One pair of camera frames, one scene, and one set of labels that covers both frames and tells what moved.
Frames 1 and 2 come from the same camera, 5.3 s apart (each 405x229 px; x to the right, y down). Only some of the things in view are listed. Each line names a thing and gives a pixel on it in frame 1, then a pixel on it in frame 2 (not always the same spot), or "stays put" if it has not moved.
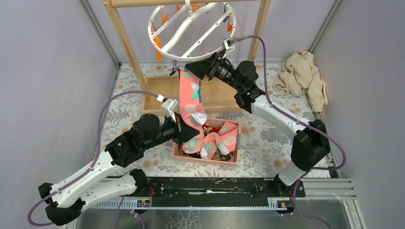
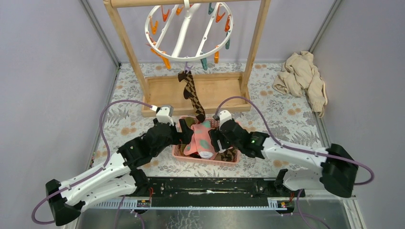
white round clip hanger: (183, 31) stays put
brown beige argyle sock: (175, 67) → (189, 94)
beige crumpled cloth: (299, 73) stays put
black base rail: (216, 193) stays put
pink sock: (194, 115) → (201, 141)
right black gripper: (203, 68) → (215, 135)
